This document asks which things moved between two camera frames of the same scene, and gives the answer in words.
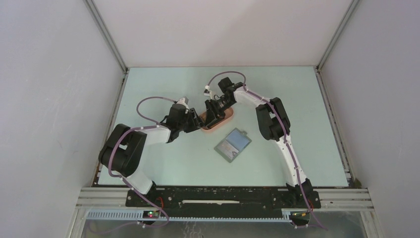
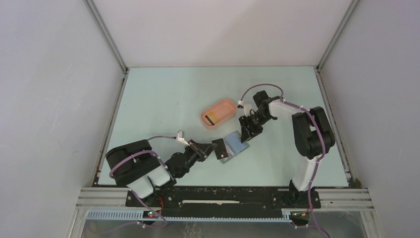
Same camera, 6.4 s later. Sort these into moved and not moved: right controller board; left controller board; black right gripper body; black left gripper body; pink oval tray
Moved: black left gripper body; black right gripper body
Not moved: pink oval tray; right controller board; left controller board
